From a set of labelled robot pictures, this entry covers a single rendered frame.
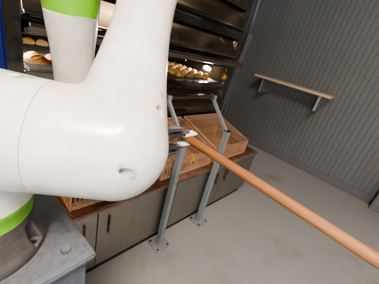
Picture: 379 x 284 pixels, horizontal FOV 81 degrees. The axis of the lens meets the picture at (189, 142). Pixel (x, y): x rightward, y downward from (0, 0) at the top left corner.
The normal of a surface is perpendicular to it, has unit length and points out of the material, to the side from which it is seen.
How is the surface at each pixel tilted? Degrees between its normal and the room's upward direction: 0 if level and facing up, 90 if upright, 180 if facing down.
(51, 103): 31
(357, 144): 90
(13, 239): 77
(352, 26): 90
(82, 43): 102
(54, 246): 0
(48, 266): 0
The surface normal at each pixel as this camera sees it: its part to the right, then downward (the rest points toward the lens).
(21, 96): 0.28, -0.55
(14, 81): 0.26, -0.77
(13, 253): 0.91, -0.04
